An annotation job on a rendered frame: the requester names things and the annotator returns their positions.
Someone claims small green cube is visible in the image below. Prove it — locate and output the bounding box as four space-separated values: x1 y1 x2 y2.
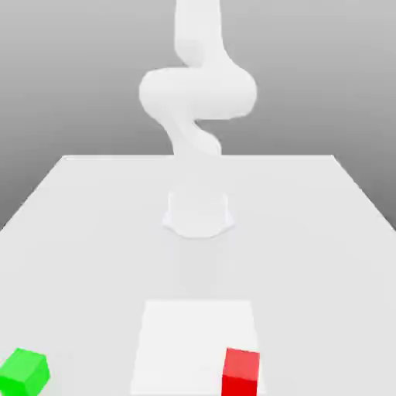
0 346 51 396

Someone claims small red cube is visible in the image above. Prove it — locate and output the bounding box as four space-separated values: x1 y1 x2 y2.
220 346 261 396

